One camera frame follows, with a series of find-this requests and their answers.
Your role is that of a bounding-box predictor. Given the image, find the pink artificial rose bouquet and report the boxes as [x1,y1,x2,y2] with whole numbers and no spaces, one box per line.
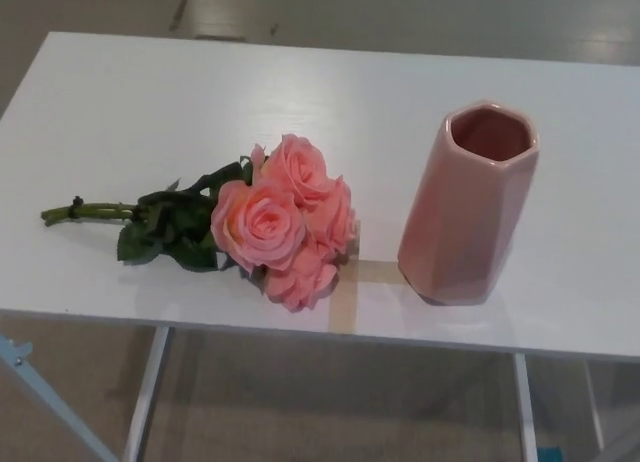
[40,133,361,315]

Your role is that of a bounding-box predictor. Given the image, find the pink faceted ceramic vase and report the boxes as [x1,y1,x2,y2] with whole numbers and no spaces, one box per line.
[396,99,543,307]

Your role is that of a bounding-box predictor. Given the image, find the white table leg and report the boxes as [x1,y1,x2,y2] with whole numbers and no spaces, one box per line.
[511,354,539,462]
[122,324,172,462]
[583,360,607,433]

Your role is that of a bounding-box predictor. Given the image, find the light blue metal frame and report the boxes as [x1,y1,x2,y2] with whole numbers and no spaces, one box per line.
[0,331,120,462]

